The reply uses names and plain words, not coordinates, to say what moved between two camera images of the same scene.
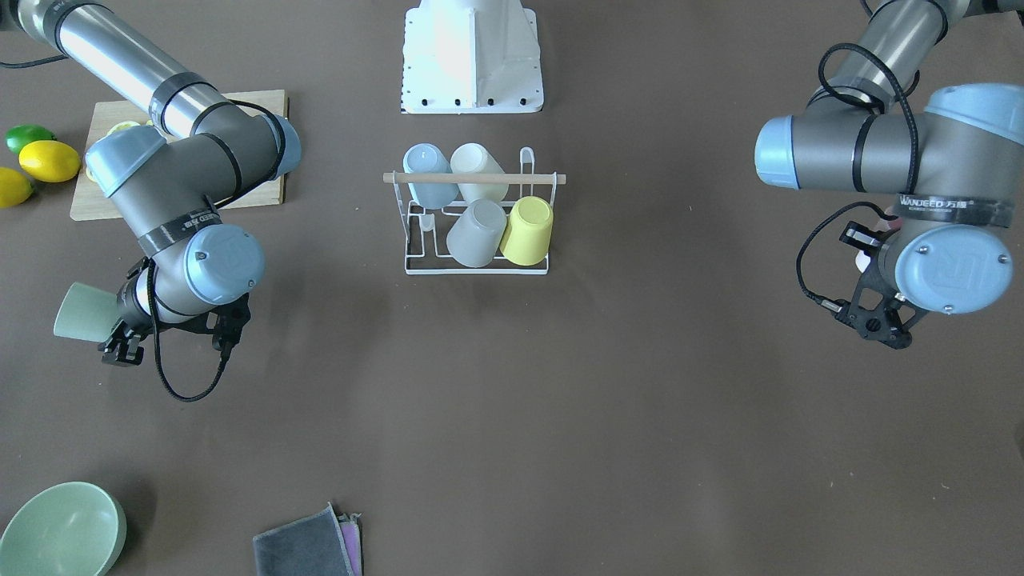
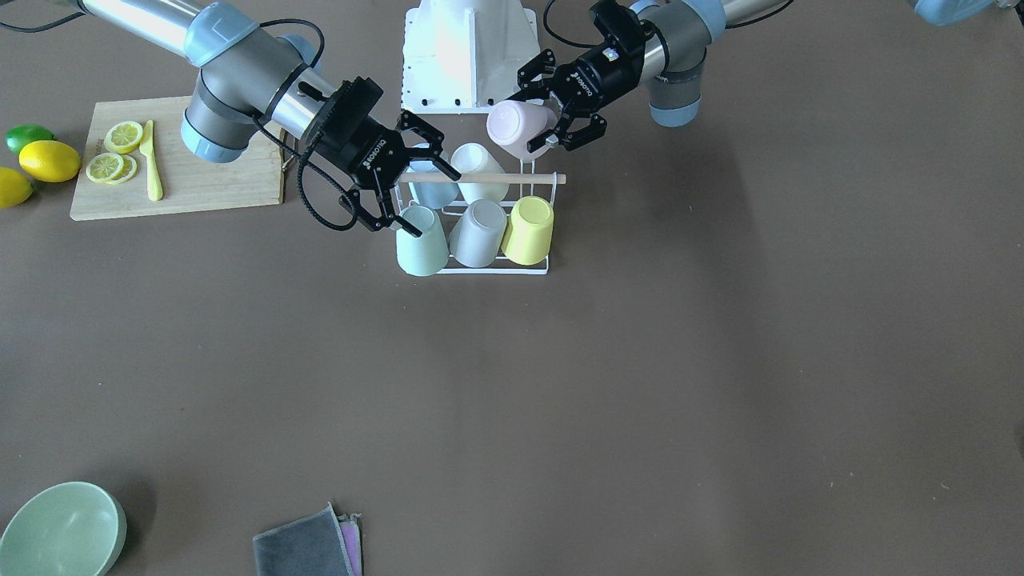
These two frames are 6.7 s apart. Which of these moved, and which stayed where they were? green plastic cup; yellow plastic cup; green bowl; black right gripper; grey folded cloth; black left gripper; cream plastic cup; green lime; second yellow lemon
Moved: black right gripper; green plastic cup; black left gripper
Stayed: grey folded cloth; cream plastic cup; second yellow lemon; yellow plastic cup; green bowl; green lime
